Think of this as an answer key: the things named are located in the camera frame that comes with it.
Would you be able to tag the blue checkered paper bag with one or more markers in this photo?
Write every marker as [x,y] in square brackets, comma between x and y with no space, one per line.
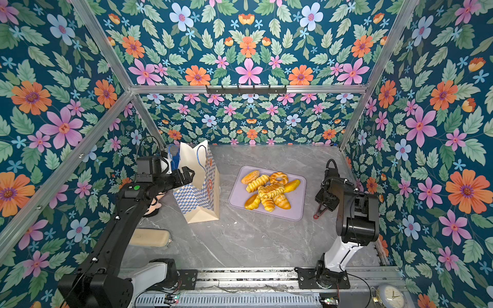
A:
[199,201]

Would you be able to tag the alarm clock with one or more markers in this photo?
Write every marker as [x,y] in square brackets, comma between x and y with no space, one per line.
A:
[389,296]

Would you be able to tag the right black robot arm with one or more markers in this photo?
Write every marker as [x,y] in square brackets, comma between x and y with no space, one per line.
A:
[357,225]

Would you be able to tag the round sugared bread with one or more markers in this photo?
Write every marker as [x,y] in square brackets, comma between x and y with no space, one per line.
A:
[252,176]

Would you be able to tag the large braided bread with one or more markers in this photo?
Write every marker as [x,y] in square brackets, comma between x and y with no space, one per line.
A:
[271,191]

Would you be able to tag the beige long bread loaf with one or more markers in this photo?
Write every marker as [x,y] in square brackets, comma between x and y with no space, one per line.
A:
[147,237]

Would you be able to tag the smooth yellow oval bread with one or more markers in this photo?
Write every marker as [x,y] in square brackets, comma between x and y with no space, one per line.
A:
[292,186]

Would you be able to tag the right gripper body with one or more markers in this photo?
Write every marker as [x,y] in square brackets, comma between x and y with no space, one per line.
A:
[326,200]

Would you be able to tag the plush doll pink shirt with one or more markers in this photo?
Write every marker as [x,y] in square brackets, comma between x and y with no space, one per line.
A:
[154,206]

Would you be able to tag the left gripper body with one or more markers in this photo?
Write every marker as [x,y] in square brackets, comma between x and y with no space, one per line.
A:
[172,180]

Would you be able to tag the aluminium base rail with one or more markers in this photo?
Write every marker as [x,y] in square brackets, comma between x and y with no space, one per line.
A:
[285,279]

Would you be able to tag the long twisted bread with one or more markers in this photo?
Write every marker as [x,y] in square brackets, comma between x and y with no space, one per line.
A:
[258,182]

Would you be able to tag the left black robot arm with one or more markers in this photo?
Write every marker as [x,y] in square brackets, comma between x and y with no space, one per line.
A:
[96,283]

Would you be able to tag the black hook rail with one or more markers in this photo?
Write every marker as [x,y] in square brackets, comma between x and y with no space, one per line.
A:
[240,90]

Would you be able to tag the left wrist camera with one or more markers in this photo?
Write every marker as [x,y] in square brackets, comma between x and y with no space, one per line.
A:
[149,168]

